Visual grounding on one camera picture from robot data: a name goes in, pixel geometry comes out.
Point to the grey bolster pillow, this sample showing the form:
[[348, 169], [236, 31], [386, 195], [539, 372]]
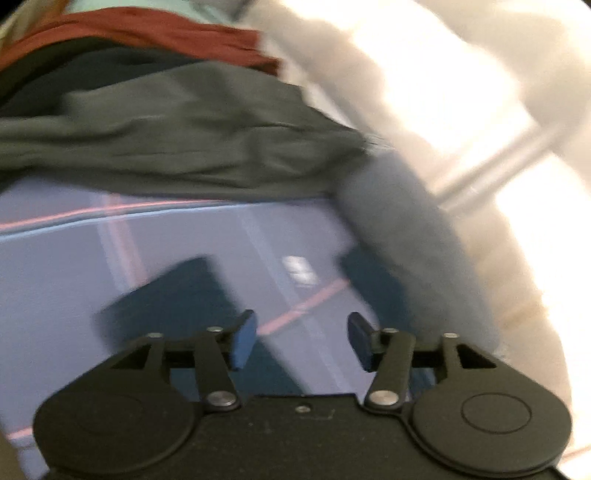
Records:
[[397, 221]]

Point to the plaid blue bed sheet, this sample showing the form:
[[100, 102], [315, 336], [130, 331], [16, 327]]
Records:
[[55, 277]]

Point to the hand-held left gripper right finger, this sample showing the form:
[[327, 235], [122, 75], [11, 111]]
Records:
[[359, 337]]

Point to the dark cloth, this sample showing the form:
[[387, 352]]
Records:
[[51, 69]]

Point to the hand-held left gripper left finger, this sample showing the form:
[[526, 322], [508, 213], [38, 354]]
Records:
[[243, 339]]

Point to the red cloth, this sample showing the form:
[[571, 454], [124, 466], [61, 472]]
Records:
[[138, 30]]

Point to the blue denim jacket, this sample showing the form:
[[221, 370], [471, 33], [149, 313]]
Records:
[[175, 295]]

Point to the teal cloth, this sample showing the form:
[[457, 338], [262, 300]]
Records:
[[152, 9]]

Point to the olive green cloth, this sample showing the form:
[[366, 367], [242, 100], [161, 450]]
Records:
[[184, 138]]

